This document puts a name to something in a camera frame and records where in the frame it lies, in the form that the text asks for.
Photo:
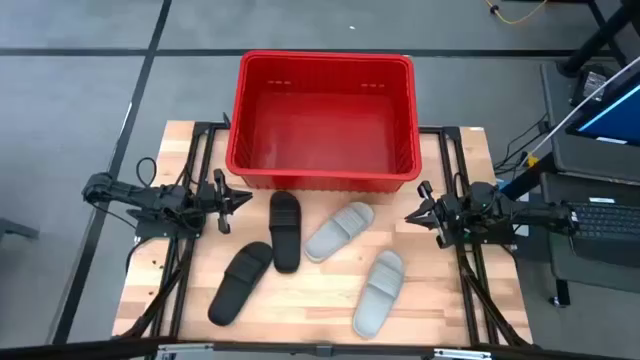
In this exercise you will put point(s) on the black rubber slide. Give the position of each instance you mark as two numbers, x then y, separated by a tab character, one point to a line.
285	235
235	290

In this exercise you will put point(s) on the black keyboard tray cart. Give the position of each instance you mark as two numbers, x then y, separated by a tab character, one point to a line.
580	260

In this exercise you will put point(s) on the grey rubber slide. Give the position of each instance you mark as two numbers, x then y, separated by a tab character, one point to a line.
335	235
377	295

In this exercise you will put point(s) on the black metal stand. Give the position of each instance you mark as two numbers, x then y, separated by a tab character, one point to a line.
595	42

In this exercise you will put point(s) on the grey furniture foot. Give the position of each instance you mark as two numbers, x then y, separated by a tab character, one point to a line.
15	230

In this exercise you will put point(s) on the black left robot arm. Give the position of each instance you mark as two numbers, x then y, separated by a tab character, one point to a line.
125	192

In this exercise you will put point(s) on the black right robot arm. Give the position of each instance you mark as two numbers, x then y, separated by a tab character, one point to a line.
530	215

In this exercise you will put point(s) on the monitor with blue screen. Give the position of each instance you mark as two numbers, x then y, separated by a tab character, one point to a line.
612	117

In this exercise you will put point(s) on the red plastic bin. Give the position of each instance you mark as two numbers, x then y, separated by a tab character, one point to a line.
325	125

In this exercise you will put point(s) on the black computer keyboard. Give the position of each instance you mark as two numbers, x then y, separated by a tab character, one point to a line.
607	220

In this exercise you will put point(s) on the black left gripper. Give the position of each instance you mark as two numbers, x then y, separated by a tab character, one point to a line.
221	200

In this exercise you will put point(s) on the black table crossbar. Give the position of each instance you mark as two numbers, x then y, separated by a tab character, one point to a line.
320	351

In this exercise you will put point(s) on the laptop with blue screen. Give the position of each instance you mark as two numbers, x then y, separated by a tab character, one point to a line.
565	150

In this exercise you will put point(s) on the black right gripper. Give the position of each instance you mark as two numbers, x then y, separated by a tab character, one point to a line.
447	217

